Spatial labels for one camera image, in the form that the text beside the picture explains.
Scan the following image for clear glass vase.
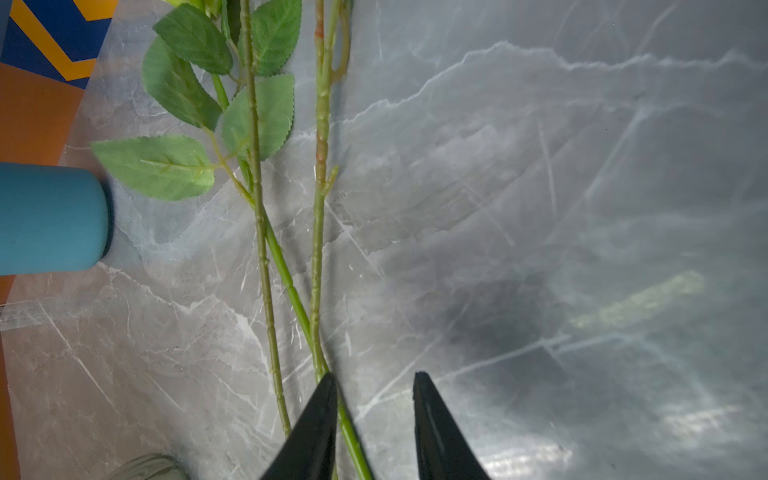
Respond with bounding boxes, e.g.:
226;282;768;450
105;453;190;480

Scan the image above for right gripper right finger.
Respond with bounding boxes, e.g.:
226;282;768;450
413;371;490;480

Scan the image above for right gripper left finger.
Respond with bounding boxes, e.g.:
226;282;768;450
261;372;338;480

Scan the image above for teal cylindrical vase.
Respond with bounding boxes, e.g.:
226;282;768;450
1;162;113;276

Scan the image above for cream pink rose stem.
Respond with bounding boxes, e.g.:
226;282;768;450
89;0;376;480

